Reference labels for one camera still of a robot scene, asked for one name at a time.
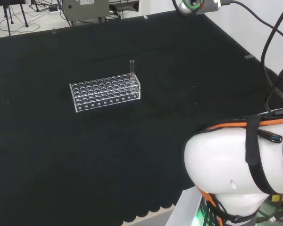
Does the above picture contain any orange cable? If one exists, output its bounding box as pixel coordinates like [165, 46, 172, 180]
[205, 117, 283, 130]

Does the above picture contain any clear glass test tube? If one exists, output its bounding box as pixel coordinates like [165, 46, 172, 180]
[129, 59, 136, 82]

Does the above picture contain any thin black floor cable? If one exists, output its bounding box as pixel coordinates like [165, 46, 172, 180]
[0, 0, 62, 33]

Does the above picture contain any black cable with plug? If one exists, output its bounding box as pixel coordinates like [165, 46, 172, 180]
[261, 0, 283, 116]

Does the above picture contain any green cable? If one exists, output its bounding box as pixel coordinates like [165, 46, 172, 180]
[182, 0, 203, 11]

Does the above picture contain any black bench cloth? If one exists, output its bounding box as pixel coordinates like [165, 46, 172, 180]
[0, 9, 283, 224]

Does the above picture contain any grey metal box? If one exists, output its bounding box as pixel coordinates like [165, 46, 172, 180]
[61, 0, 110, 26]

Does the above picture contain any thick black cable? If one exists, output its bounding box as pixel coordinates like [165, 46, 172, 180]
[220, 0, 283, 47]

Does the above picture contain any clear acrylic test tube rack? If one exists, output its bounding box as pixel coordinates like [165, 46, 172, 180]
[69, 73, 142, 113]

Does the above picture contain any black tripod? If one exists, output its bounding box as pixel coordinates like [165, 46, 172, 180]
[0, 0, 29, 36]

